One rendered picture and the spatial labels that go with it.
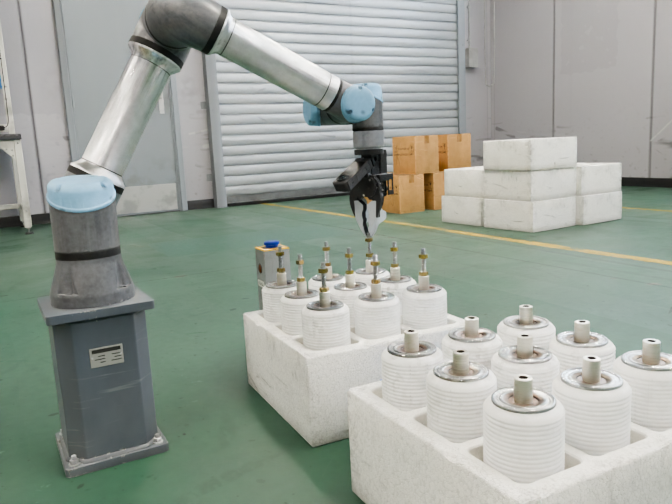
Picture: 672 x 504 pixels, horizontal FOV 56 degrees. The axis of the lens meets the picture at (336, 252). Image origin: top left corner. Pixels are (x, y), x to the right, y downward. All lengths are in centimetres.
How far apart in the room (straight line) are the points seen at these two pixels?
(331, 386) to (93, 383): 44
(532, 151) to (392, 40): 388
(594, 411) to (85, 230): 88
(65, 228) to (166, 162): 510
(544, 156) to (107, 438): 311
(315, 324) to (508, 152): 284
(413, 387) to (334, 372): 29
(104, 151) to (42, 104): 479
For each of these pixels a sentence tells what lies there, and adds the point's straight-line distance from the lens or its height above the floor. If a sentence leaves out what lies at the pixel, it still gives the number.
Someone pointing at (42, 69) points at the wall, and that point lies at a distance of 618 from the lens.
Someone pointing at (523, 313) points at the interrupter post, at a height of 27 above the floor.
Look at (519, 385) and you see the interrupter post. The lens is 80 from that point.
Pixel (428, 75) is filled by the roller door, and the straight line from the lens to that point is 770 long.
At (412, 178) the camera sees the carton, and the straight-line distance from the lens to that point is 503.
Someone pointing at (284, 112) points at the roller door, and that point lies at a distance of 668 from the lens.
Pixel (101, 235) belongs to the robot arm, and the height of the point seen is 43.
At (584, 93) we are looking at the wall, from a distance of 740.
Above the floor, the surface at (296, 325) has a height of 20.
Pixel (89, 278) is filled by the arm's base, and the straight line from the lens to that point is 122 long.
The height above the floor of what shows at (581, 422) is 21.
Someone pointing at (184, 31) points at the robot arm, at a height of 79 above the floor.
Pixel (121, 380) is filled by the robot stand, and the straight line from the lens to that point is 126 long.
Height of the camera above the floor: 57
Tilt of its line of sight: 10 degrees down
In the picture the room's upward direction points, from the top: 3 degrees counter-clockwise
